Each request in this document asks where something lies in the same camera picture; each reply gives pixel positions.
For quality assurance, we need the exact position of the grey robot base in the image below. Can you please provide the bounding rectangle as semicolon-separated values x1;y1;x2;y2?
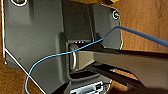
1;0;123;94

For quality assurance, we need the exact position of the thin blue robot cable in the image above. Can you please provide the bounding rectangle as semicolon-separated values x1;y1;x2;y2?
24;25;168;94

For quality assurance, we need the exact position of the grey robot torso link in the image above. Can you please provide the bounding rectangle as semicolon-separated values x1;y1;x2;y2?
67;46;168;92

